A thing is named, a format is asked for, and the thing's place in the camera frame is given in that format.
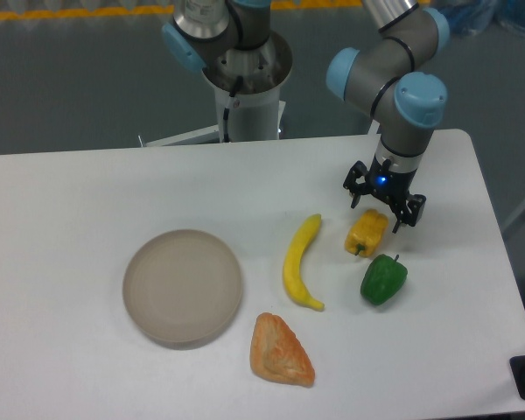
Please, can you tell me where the orange puff pastry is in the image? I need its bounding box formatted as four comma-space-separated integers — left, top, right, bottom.
249, 312, 315, 388

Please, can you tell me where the green bell pepper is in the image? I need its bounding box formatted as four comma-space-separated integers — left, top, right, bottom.
360, 254, 408, 306

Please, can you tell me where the yellow bell pepper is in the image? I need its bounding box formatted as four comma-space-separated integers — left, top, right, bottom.
344, 209, 389, 257

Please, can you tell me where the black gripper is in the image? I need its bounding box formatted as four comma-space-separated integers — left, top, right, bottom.
343, 161, 426, 234

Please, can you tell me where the white frame bracket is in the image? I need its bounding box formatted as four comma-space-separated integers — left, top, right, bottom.
367, 121, 380, 135

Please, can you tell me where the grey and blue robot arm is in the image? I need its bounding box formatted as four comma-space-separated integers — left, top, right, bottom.
161, 1, 450, 226

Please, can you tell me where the beige round plate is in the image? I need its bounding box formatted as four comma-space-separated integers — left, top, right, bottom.
122, 229, 243, 349

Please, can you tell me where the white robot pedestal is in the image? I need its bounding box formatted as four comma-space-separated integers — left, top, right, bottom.
202, 31, 293, 143

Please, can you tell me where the yellow banana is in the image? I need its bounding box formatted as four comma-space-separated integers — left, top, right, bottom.
282, 213, 325, 312

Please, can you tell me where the black cable on pedestal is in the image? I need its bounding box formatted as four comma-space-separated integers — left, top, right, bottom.
221, 75, 244, 144

